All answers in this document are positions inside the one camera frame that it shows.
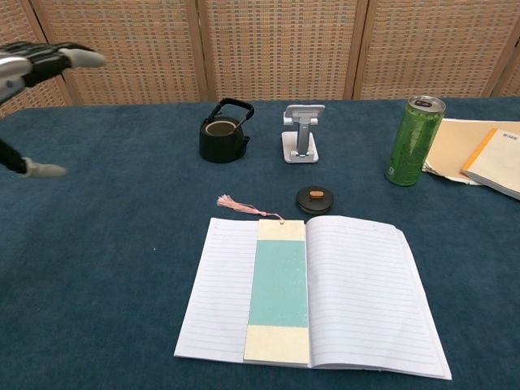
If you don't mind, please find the cream teal bookmark pink tassel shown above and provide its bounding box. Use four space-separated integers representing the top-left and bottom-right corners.
217 193 312 366

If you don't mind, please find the dark blue tablecloth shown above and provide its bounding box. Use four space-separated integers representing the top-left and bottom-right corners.
0 96 520 390

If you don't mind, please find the beige paper folder stack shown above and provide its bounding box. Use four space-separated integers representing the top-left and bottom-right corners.
421 118 520 186

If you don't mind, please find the woven bamboo folding screen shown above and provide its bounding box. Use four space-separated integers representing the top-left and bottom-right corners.
0 0 520 119

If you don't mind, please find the white folding phone stand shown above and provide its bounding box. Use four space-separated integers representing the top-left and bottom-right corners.
281 103 327 164

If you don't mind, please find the notepad with orange spine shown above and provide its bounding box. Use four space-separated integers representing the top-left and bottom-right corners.
460 128 520 201

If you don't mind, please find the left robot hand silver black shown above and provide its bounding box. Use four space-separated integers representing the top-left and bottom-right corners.
0 41 107 179

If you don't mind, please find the black teapot with handle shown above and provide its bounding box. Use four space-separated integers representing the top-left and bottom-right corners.
198 97 255 164

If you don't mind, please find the green drink can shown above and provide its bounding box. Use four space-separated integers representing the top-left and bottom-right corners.
384 95 447 188

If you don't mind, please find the open lined white notebook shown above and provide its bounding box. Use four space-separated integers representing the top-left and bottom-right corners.
173 215 453 381

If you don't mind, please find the black teapot lid wooden knob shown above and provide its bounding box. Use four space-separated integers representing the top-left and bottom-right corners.
295 186 336 215

